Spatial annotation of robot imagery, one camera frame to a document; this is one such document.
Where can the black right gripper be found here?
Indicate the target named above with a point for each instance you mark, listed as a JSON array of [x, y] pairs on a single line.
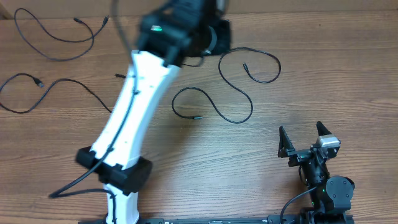
[[286, 150]]

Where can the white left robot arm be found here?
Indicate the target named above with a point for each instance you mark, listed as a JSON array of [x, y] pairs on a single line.
[[168, 35]]

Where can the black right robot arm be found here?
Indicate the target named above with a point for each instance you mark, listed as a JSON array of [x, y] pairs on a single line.
[[329, 194]]

